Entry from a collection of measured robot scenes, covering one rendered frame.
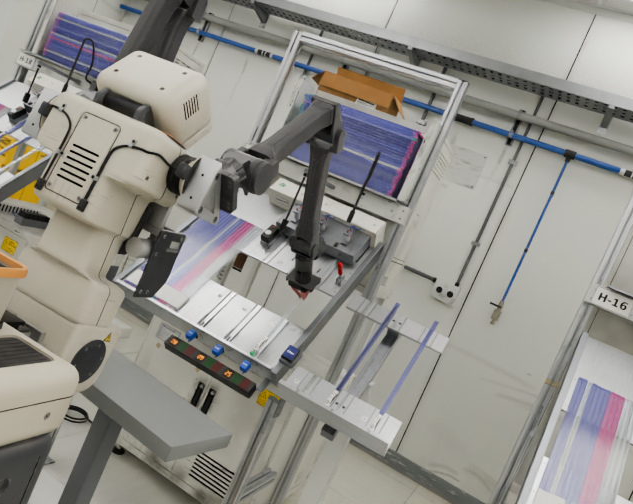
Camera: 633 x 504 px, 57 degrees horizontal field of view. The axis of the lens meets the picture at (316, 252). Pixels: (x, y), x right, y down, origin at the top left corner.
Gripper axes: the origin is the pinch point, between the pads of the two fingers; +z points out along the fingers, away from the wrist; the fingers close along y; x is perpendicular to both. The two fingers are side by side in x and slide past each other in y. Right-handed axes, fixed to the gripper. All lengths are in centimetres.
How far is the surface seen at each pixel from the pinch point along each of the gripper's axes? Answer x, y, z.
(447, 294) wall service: -133, -20, 110
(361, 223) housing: -39.1, -0.8, -5.2
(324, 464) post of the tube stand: 37, -32, 23
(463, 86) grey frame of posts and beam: -88, -13, -44
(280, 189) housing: -39, 36, -5
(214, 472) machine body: 45, 9, 62
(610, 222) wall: -188, -85, 60
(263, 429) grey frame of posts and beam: 41.2, -12.6, 14.9
